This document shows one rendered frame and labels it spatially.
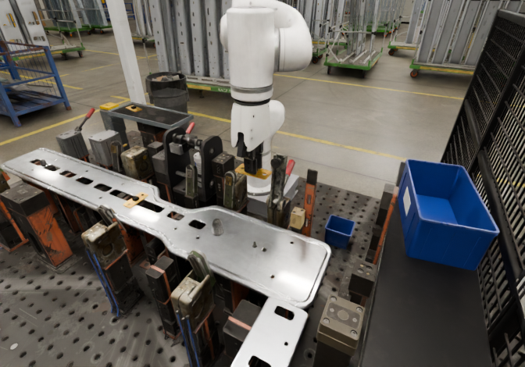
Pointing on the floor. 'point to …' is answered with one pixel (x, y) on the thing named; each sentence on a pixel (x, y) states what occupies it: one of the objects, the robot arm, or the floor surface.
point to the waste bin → (168, 91)
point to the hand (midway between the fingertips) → (253, 162)
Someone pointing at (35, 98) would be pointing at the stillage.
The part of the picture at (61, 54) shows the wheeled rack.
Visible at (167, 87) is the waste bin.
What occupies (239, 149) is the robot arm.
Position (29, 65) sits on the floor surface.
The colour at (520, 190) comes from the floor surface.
